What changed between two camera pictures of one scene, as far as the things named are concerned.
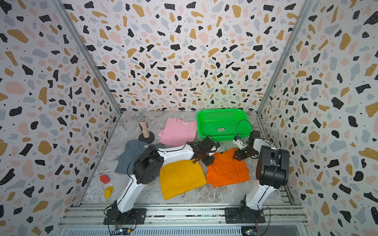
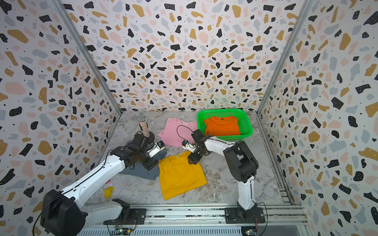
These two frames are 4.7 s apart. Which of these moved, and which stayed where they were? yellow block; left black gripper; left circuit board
Moved: left black gripper
Stayed: yellow block; left circuit board
